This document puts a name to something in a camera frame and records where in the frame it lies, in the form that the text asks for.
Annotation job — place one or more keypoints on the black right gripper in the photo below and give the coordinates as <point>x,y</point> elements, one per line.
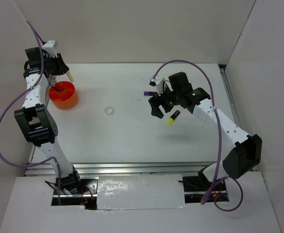
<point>155,102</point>

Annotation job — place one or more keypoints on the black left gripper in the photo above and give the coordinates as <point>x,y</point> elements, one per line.
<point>62,68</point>

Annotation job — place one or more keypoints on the pale yellow highlighter marker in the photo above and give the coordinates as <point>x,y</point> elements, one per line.
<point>70,77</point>

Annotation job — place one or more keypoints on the blue ballpoint pen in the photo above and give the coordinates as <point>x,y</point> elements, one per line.
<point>52,84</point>

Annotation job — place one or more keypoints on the yellow black highlighter marker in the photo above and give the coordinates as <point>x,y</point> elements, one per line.
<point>172,118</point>

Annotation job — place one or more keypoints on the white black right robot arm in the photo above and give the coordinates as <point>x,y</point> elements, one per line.
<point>240,151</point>

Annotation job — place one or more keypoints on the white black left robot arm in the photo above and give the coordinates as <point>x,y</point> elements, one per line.
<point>35,121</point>

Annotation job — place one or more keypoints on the purple black highlighter marker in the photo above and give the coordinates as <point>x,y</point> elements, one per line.
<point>149,93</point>

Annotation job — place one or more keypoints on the orange round divided container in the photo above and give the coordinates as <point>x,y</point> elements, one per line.
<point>66,98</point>

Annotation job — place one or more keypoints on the white front cover panel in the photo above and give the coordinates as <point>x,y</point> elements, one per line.
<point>140,192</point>

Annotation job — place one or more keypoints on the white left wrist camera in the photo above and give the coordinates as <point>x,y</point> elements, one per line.
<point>50,47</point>

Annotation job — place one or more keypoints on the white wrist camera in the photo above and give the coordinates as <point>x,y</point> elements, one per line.
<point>159,83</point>
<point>50,47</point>

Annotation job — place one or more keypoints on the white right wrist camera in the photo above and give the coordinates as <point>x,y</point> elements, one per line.
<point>159,83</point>

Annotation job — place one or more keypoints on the aluminium rail frame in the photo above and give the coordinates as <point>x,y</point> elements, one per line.
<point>111,129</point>

